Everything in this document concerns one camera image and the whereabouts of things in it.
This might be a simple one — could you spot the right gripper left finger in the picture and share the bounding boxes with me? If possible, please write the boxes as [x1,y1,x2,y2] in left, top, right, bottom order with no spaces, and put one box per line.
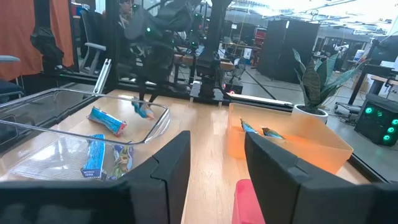
[0,130,191,224]

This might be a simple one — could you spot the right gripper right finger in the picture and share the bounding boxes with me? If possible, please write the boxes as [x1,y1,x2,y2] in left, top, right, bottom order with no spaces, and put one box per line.
[244,132,398,224]

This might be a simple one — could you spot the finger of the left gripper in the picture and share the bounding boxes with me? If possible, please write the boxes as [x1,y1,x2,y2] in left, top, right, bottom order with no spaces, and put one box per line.
[138,81,147,102]
[149,82,160,104]

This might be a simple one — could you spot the blue and orange granola bar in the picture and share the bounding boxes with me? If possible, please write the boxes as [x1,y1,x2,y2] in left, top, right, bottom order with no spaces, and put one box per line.
[131,98,155,121]

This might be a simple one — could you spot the green and blue granola bar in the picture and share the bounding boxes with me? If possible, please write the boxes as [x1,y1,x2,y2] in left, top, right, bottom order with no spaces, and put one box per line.
[107,144,134,181]

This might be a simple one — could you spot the green and brown granola bar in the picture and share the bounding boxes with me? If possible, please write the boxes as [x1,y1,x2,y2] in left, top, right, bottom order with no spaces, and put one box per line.
[261,126,285,140]

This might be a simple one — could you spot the red plastic bin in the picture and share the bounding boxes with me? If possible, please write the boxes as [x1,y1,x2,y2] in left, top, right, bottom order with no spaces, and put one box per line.
[231,179,266,224]

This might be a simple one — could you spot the aluminium extrusion bar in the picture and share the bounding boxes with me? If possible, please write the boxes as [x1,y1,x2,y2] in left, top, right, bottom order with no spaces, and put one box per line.
[92,58,112,95]

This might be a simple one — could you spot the orange plastic bin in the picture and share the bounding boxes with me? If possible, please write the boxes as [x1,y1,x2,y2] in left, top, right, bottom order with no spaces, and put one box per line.
[226,102,354,175]

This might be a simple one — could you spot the person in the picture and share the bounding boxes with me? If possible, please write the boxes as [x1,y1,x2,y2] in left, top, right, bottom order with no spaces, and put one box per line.
[116,0,137,41]

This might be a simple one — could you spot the black office chair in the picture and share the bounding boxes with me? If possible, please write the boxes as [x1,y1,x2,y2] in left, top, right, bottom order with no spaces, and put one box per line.
[79,9,108,75]

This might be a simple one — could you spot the black stand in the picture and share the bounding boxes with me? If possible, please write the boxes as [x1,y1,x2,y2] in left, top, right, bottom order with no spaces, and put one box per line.
[30,0,65,75]

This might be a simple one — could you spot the potted plant in white pot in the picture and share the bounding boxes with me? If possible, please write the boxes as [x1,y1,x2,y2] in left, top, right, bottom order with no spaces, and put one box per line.
[291,48,371,124]

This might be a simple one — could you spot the computer tower green fans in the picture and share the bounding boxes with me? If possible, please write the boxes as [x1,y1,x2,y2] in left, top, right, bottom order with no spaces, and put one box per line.
[354,93,398,147]

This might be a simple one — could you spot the clear plastic bin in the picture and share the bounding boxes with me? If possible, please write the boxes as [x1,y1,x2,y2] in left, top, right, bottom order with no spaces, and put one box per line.
[0,88,171,183]

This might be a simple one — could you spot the black cabinet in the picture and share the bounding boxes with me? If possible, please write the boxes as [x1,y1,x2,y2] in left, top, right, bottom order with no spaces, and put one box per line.
[259,19,321,84]

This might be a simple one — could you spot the gray office chair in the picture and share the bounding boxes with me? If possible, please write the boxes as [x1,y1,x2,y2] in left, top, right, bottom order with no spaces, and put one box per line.
[0,55,25,103]

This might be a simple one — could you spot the orange curtain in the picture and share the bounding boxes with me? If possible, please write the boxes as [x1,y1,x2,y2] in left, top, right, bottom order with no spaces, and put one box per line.
[0,0,75,82]

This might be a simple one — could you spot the wooden desk black legs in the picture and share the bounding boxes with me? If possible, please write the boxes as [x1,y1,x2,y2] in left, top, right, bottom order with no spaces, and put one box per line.
[348,63,398,106]

